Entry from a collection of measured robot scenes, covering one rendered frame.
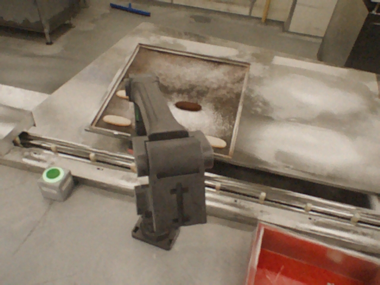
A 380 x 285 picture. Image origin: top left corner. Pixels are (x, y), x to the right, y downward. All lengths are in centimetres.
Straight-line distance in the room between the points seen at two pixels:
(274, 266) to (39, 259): 62
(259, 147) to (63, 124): 74
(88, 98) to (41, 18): 230
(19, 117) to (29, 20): 259
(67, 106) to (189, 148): 99
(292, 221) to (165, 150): 61
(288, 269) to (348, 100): 73
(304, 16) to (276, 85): 302
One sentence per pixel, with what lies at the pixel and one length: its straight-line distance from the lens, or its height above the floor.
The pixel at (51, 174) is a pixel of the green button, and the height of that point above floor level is 91.
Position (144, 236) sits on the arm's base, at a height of 85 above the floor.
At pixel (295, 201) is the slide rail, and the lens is 102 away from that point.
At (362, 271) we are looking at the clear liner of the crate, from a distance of 94.
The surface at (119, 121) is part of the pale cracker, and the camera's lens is 111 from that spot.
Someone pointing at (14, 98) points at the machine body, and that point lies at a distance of 148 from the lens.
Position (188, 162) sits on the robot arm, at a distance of 42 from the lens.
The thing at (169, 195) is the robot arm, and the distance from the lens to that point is 43.
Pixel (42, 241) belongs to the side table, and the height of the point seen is 82.
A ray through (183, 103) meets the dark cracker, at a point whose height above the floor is 93.
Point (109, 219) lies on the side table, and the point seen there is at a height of 82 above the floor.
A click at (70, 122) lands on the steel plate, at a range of 128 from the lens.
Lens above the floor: 161
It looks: 43 degrees down
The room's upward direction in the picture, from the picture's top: 6 degrees clockwise
